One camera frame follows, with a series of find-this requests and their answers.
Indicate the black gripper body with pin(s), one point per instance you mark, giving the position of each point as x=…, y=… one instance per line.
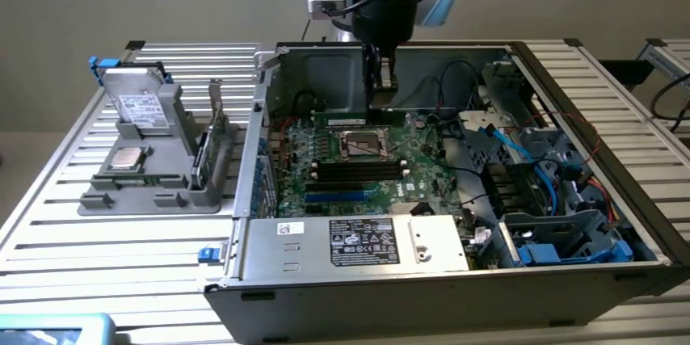
x=384, y=18

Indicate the black expansion slot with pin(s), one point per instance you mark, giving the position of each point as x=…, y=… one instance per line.
x=333, y=186

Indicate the silver CPU chip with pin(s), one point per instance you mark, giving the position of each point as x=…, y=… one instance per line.
x=126, y=157

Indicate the blue expansion slot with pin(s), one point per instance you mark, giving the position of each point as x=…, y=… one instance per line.
x=333, y=197

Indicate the blue case latch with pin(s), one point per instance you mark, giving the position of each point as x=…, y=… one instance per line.
x=209, y=253

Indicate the blue plastic disk carrier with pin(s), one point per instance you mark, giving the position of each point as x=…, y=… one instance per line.
x=544, y=254

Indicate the green RAM stick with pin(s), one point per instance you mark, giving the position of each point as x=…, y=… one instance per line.
x=145, y=179
x=344, y=119

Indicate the silver power supply unit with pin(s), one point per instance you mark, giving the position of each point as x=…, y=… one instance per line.
x=301, y=248

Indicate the silver hard disk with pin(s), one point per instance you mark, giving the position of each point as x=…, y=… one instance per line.
x=134, y=98

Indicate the green graphics card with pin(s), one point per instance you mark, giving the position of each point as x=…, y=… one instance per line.
x=216, y=119

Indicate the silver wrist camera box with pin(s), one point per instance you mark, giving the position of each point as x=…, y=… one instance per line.
x=323, y=1

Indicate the green Dell motherboard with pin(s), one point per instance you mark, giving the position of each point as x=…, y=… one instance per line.
x=420, y=167

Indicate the grey parts rack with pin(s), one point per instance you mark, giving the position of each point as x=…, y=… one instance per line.
x=145, y=203

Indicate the open grey PC case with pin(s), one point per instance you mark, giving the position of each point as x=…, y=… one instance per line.
x=431, y=304

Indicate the CPU socket with metal frame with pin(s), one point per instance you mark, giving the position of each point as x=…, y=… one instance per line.
x=361, y=144

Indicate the teal plastic box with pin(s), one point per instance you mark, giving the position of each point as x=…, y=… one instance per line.
x=53, y=329

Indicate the metal slat side table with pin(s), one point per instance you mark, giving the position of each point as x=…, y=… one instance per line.
x=664, y=52

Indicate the silver chipset heatsink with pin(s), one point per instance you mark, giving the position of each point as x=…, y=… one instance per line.
x=407, y=209

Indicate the blue disk bracket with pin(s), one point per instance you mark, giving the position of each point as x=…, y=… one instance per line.
x=98, y=68

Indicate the grey metal disk bay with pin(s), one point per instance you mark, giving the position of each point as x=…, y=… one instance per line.
x=505, y=127

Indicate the black RAM slot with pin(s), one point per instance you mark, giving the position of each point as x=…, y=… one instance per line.
x=355, y=172
x=355, y=177
x=355, y=162
x=355, y=167

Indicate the black slim disk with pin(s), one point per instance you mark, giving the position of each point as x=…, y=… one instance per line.
x=198, y=163

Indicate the black fan shroud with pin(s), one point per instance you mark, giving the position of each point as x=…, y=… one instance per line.
x=505, y=189

